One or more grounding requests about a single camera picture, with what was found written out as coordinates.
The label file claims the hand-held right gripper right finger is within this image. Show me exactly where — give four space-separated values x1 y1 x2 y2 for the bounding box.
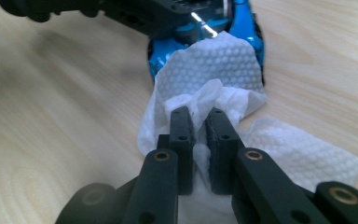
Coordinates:
205 107 334 224

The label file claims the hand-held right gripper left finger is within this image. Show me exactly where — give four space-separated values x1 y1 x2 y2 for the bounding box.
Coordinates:
120 105 197 224

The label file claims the white wet wipe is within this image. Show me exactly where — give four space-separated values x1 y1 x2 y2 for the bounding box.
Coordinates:
136 30 358 224

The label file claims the blue toy car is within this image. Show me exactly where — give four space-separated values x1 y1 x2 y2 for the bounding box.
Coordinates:
147 0 266 87

